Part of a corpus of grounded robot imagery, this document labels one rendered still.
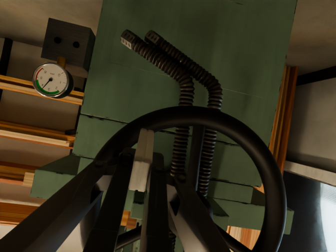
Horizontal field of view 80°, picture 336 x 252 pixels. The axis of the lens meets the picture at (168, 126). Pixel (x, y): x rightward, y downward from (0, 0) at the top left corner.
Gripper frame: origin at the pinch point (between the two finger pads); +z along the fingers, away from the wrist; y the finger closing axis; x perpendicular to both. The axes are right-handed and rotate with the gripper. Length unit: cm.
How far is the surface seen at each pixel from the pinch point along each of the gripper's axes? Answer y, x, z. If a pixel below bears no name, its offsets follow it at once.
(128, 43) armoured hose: -5.8, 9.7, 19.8
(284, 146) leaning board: 115, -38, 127
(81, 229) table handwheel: -5.4, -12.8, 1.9
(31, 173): -28, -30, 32
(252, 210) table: 28.5, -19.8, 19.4
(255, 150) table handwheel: 15.1, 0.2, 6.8
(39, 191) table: -19.0, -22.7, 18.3
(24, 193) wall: -134, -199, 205
